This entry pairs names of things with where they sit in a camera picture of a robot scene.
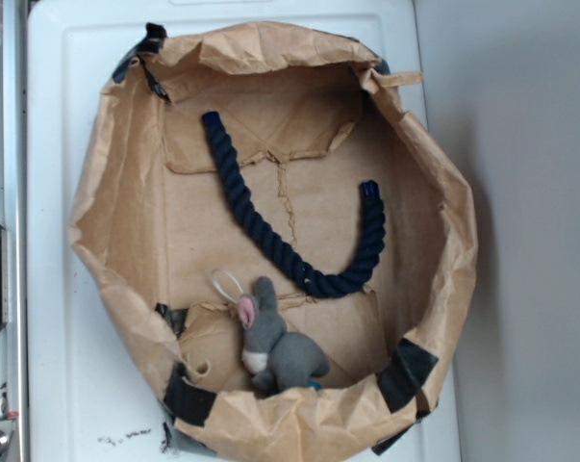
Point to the brown paper bag bin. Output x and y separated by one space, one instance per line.
320 128

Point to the grey plush bunny toy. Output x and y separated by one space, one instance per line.
276 358

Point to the white plastic tray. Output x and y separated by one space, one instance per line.
87 401

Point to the aluminium frame rail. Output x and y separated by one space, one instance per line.
14 413

